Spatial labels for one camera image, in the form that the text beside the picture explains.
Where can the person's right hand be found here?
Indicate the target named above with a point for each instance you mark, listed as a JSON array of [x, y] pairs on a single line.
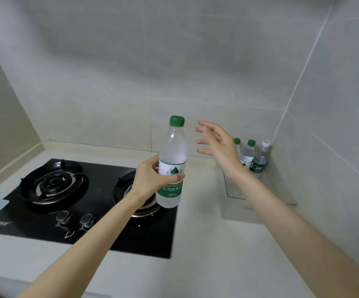
[[226, 152]]

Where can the person's left hand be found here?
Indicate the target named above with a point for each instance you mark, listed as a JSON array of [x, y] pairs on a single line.
[[148, 180]]

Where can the clear green-capped water bottle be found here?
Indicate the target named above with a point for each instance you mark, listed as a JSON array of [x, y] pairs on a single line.
[[248, 155], [237, 140], [173, 145]]

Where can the clear white-capped water bottle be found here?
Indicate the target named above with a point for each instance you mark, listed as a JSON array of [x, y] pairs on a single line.
[[261, 158]]

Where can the clear plastic tray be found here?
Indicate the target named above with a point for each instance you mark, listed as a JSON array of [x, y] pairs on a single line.
[[278, 195]]

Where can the person's left forearm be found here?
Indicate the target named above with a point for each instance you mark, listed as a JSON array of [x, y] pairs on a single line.
[[83, 251]]

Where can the person's right forearm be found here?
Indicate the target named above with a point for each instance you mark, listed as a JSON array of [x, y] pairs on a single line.
[[291, 226]]

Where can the black glass gas stove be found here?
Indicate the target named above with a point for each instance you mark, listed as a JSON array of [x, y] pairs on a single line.
[[105, 183]]

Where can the silver stove knob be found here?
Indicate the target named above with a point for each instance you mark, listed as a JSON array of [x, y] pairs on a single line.
[[88, 219], [63, 217]]

